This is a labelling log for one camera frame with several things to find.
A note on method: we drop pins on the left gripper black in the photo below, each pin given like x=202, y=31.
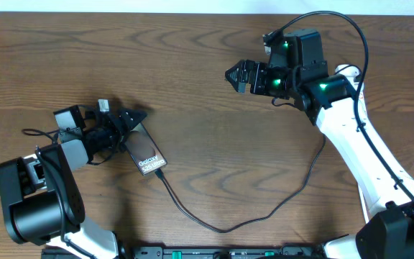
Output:
x=120, y=134

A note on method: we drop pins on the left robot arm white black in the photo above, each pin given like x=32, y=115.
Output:
x=40, y=200

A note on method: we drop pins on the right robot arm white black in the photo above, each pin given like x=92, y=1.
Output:
x=297, y=70

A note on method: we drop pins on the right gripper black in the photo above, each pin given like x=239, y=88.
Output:
x=246, y=66

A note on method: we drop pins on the white power strip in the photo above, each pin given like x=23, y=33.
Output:
x=353, y=75

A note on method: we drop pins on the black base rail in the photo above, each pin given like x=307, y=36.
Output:
x=223, y=253

